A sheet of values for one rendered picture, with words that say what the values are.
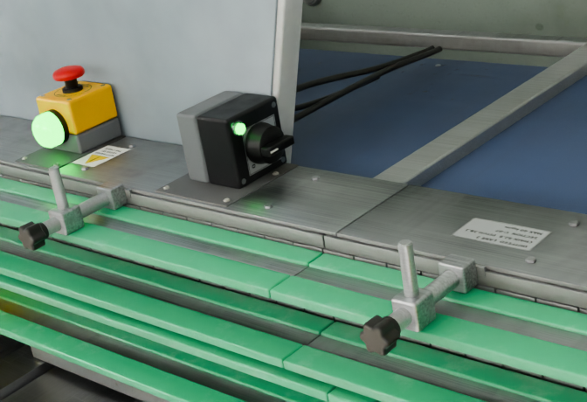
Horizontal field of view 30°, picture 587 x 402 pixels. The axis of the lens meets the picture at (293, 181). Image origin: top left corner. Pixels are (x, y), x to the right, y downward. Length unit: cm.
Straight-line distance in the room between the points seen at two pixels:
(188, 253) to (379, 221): 19
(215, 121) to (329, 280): 25
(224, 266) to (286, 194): 13
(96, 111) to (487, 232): 59
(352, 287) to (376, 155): 31
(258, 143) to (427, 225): 23
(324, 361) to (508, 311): 19
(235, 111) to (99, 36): 29
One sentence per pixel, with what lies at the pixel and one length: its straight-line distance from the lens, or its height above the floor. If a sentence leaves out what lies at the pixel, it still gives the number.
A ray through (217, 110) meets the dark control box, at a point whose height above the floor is 81.
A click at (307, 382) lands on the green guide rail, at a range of 102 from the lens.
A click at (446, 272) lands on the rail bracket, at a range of 93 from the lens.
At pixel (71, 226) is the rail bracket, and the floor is 96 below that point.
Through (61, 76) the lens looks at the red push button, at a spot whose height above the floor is 81.
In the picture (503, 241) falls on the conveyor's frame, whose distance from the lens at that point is 97.
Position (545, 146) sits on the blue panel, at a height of 58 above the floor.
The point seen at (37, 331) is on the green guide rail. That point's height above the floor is 95.
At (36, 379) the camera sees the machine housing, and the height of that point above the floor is 90.
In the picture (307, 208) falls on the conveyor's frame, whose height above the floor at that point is 84.
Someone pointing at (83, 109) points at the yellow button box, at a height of 81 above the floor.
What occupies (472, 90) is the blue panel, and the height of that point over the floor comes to 44.
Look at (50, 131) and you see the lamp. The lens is 137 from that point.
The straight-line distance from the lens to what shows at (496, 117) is 128.
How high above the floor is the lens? 156
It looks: 41 degrees down
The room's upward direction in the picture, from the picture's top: 120 degrees counter-clockwise
